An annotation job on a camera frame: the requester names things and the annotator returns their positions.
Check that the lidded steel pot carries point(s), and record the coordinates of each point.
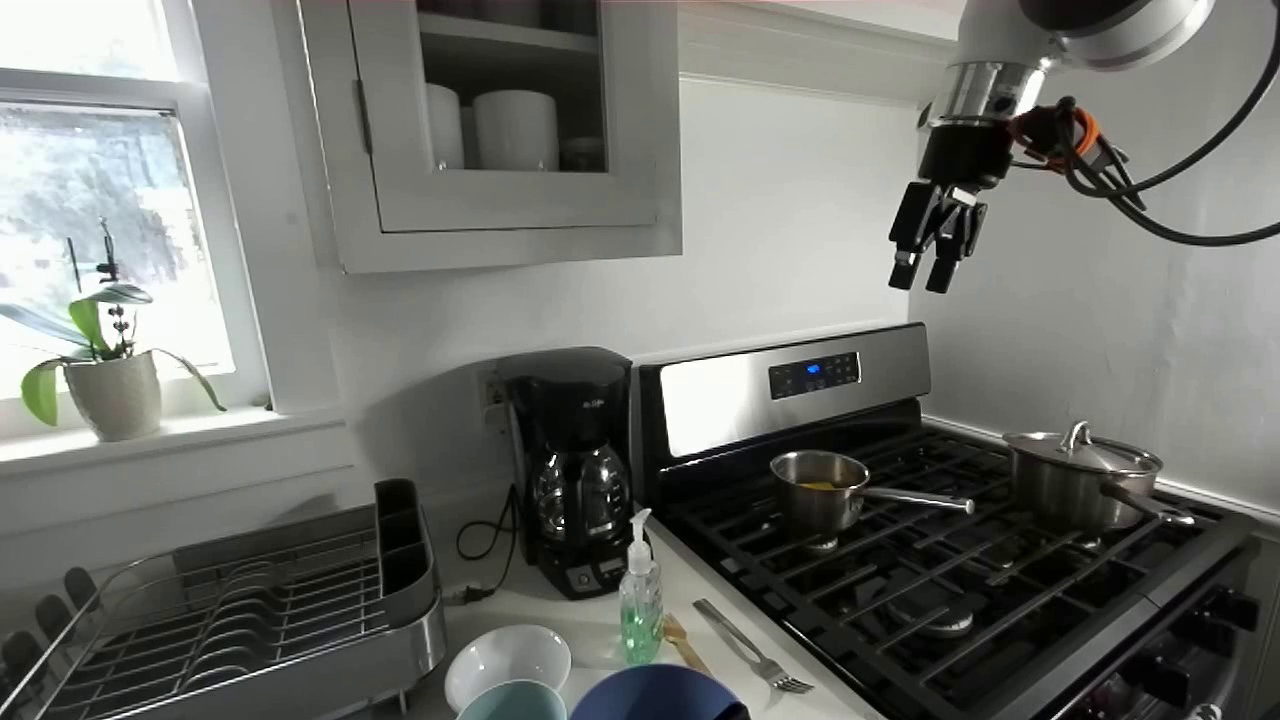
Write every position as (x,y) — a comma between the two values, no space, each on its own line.
(1081,483)

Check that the small steel saucepan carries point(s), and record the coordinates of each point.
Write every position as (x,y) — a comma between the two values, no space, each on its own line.
(830,489)

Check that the grey wall cabinet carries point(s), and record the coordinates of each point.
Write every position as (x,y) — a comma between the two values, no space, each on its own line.
(393,93)

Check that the white canister in cabinet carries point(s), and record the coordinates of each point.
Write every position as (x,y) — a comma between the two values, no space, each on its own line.
(518,131)

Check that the white bowl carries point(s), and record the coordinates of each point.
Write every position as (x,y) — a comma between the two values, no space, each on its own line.
(508,655)

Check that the window frame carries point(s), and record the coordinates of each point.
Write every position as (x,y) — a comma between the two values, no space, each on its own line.
(163,127)

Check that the potted green plant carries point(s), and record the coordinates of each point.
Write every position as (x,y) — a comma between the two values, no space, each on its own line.
(106,369)

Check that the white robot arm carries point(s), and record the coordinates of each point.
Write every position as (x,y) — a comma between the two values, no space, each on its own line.
(990,104)

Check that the metal dish rack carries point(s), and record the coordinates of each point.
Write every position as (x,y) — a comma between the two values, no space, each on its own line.
(289,622)

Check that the stainless steel gas stove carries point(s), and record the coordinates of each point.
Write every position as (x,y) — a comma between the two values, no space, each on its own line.
(937,613)

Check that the light blue plastic cup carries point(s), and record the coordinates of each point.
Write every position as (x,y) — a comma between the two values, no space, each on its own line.
(514,702)

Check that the green soap pump bottle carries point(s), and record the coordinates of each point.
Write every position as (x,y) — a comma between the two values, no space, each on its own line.
(640,599)

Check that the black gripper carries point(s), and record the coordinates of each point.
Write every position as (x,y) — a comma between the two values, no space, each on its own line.
(957,158)

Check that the dark blue bowl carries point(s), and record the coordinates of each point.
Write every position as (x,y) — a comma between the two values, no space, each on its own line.
(658,695)

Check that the black coffee maker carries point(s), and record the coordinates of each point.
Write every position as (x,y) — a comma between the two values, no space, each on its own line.
(571,444)

